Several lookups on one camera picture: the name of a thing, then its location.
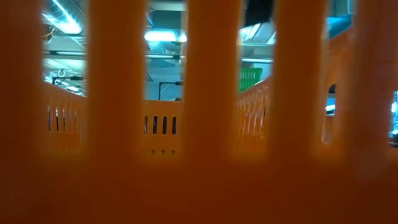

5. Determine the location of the green plastic basket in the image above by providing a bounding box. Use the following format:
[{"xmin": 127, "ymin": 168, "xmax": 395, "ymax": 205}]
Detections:
[{"xmin": 238, "ymin": 67, "xmax": 264, "ymax": 93}]

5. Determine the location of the orange plastic basket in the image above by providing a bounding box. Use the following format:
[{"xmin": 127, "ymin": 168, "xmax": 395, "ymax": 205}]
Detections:
[{"xmin": 0, "ymin": 0, "xmax": 398, "ymax": 224}]

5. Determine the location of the black metal stand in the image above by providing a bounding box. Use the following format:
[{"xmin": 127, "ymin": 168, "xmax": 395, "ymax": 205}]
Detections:
[
  {"xmin": 52, "ymin": 76, "xmax": 86, "ymax": 86},
  {"xmin": 157, "ymin": 80, "xmax": 184, "ymax": 101}
]

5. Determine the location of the bright ceiling lamp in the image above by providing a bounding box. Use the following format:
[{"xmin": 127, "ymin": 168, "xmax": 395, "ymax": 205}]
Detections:
[{"xmin": 144, "ymin": 30, "xmax": 188, "ymax": 44}]

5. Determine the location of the long ceiling strip light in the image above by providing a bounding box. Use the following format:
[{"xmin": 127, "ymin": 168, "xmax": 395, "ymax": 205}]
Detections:
[{"xmin": 46, "ymin": 0, "xmax": 83, "ymax": 35}]

